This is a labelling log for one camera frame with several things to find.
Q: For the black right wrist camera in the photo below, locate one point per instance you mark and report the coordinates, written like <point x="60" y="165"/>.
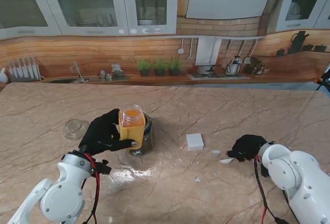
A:
<point x="264" y="171"/>

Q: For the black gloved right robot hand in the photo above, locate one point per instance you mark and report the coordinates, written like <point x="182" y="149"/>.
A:
<point x="247" y="146"/>

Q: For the black tripod with orange clip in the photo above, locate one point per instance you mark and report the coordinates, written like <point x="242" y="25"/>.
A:
<point x="325" y="78"/>

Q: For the printed kitchen backdrop banner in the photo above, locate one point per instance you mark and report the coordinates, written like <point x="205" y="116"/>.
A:
<point x="103" y="51"/>

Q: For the glass jar with coffee beans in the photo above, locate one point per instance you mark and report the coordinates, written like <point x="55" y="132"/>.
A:
<point x="147" y="136"/>

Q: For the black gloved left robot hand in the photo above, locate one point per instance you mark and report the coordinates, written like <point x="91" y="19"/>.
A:
<point x="100" y="136"/>

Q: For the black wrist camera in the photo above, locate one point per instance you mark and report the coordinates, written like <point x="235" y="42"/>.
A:
<point x="103" y="168"/>
<point x="264" y="171"/>

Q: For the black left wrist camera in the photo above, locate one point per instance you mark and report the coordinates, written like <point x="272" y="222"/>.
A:
<point x="103" y="168"/>

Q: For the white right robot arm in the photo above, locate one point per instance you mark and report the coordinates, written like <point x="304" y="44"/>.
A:
<point x="296" y="180"/>

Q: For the white square jar lid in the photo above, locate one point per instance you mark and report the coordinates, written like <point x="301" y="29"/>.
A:
<point x="195" y="142"/>

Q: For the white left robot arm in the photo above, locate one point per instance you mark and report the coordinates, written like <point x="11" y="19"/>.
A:
<point x="59" y="193"/>

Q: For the domed glass jar lid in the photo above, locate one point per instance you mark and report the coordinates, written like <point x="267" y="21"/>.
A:
<point x="76" y="129"/>

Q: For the white plastic spoon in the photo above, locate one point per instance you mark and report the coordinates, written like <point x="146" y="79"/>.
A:
<point x="226" y="161"/>

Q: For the small white paper scrap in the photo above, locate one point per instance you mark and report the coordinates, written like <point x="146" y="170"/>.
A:
<point x="197" y="179"/>
<point x="216" y="151"/>

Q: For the yellow coffee jar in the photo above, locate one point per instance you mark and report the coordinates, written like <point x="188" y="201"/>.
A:
<point x="131" y="128"/>

